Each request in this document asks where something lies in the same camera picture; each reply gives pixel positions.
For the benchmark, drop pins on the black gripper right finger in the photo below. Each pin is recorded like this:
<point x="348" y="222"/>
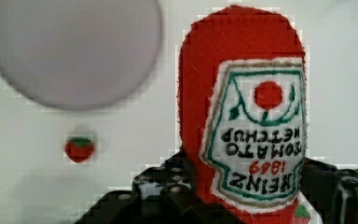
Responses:
<point x="332" y="192"/>

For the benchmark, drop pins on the red plush strawberry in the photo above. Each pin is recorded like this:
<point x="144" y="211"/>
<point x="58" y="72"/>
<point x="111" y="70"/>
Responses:
<point x="79" y="149"/>

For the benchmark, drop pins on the red plush ketchup bottle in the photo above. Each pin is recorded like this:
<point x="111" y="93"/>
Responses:
<point x="242" y="113"/>

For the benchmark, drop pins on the lavender round plate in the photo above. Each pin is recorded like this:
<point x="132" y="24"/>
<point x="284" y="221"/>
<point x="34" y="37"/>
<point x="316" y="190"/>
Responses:
<point x="78" y="54"/>

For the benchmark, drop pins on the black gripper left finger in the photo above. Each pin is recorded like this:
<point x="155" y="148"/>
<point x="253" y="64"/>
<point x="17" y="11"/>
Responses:
<point x="164" y="194"/>

